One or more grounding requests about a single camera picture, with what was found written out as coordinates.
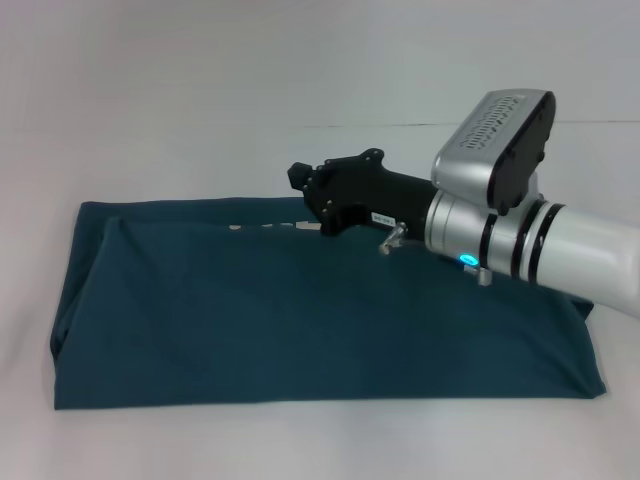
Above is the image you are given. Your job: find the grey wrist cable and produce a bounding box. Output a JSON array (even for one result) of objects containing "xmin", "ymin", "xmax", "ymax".
[{"xmin": 462, "ymin": 263, "xmax": 492, "ymax": 288}]

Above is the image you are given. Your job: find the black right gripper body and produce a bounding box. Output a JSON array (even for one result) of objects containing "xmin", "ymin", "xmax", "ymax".
[{"xmin": 301, "ymin": 147, "xmax": 437, "ymax": 247}]

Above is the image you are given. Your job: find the teal blue shirt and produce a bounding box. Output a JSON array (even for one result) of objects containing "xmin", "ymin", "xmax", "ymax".
[{"xmin": 49, "ymin": 196, "xmax": 597, "ymax": 413}]

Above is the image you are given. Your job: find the clear cable plug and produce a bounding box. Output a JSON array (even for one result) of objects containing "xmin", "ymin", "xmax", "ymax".
[{"xmin": 377, "ymin": 223, "xmax": 410, "ymax": 257}]

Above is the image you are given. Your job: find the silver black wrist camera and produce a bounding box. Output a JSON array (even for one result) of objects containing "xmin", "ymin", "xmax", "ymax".
[{"xmin": 430, "ymin": 89, "xmax": 558, "ymax": 217}]

